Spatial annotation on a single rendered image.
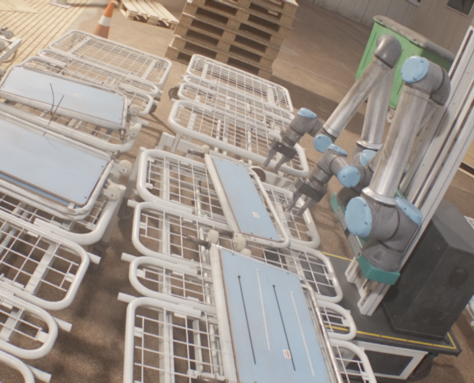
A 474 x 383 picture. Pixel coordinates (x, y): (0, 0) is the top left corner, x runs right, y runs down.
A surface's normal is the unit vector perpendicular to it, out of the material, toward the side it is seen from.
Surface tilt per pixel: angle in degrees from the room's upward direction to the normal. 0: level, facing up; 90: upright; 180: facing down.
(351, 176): 91
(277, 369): 5
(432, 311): 90
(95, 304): 0
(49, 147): 7
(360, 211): 95
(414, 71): 83
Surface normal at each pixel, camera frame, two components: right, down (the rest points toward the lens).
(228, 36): 0.00, 0.42
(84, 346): 0.37, -0.84
